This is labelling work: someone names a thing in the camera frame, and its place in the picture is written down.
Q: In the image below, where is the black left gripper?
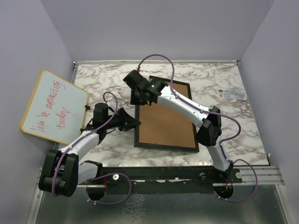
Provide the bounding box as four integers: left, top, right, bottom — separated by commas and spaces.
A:
104, 107, 141, 131

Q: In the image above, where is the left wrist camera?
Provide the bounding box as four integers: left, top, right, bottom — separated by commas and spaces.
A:
93, 103, 108, 124

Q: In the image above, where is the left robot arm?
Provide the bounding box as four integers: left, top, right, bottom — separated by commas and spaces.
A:
38, 103, 141, 197

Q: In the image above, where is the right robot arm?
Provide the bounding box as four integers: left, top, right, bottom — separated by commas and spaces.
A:
123, 76, 234, 182

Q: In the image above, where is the brown backing board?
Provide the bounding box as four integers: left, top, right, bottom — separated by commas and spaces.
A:
137, 79, 196, 149

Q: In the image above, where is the aluminium rail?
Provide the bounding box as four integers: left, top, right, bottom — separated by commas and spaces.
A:
77, 166, 284, 187

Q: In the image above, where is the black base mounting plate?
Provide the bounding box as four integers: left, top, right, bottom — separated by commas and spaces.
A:
78, 166, 242, 195

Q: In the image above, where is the yellow rimmed whiteboard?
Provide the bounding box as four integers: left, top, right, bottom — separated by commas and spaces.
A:
21, 70, 89, 145

